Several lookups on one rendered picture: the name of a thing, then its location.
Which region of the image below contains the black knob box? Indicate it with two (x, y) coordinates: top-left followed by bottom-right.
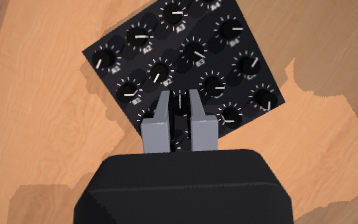
(81, 0), (286, 152)

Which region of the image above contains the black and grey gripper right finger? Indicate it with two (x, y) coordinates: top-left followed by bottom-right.
(186, 89), (218, 151)

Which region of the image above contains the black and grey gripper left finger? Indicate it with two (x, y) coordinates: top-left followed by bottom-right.
(141, 91), (175, 153)

